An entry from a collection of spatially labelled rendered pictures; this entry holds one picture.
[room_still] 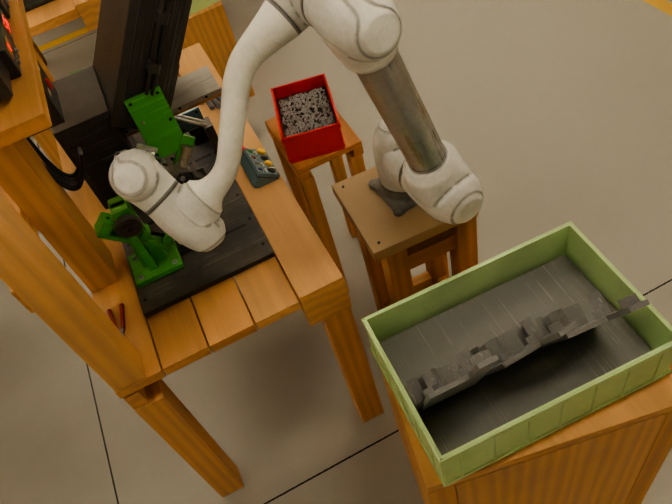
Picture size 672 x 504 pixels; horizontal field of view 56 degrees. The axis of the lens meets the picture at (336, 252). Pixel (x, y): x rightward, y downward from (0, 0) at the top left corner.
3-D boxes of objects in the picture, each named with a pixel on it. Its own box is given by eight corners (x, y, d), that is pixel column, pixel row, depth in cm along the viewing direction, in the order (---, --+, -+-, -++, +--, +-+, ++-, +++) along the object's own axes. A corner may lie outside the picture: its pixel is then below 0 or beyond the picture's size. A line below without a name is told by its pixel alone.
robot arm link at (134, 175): (102, 171, 144) (147, 209, 149) (92, 181, 130) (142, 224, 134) (134, 136, 144) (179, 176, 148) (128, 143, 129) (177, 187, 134)
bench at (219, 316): (258, 187, 342) (200, 46, 275) (385, 412, 247) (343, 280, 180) (138, 243, 333) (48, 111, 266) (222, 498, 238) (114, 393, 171)
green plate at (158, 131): (185, 138, 208) (156, 78, 196) (189, 146, 201) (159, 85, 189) (152, 152, 206) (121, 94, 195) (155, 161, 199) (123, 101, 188)
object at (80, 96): (137, 140, 237) (93, 64, 212) (155, 188, 218) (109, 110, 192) (91, 161, 235) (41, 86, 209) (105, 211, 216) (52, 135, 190)
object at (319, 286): (211, 70, 285) (199, 41, 274) (353, 306, 190) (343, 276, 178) (182, 83, 283) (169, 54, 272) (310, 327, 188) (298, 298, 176)
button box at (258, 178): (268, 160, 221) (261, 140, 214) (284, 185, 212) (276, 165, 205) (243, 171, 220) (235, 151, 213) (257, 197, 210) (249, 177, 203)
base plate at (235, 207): (182, 80, 261) (180, 76, 259) (275, 256, 191) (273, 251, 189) (86, 122, 255) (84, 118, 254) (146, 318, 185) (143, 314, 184)
